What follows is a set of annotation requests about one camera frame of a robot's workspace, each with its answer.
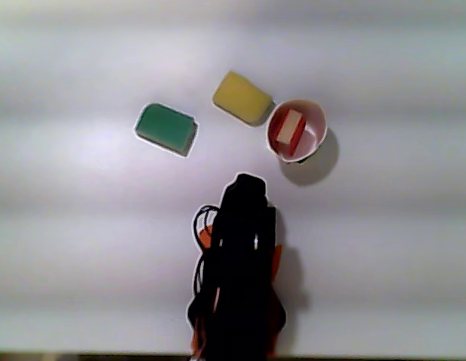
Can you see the red and white sponge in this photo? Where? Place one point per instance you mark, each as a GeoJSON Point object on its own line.
{"type": "Point", "coordinates": [289, 129]}

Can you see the yellow and white sponge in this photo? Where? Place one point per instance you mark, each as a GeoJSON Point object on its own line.
{"type": "Point", "coordinates": [240, 97]}

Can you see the white paper cup green tape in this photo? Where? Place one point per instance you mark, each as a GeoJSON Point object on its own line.
{"type": "Point", "coordinates": [315, 120]}

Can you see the green and white sponge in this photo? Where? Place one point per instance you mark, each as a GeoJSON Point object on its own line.
{"type": "Point", "coordinates": [165, 126]}

